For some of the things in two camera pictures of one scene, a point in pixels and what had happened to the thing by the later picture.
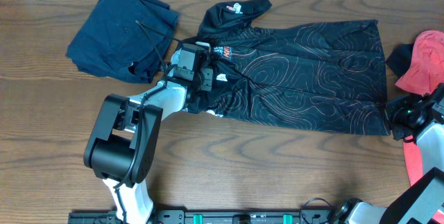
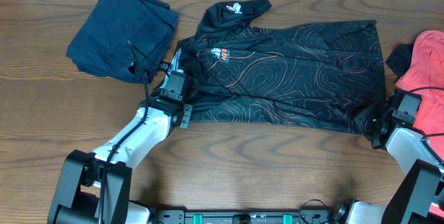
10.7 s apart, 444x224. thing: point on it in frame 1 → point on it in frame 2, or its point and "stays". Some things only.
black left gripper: x=209 y=76 → x=184 y=122
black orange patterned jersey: x=321 y=77 stays
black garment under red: x=399 y=59 stays
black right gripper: x=390 y=107 → x=359 y=120
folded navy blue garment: x=124 y=36 stays
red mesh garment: x=426 y=73 stays
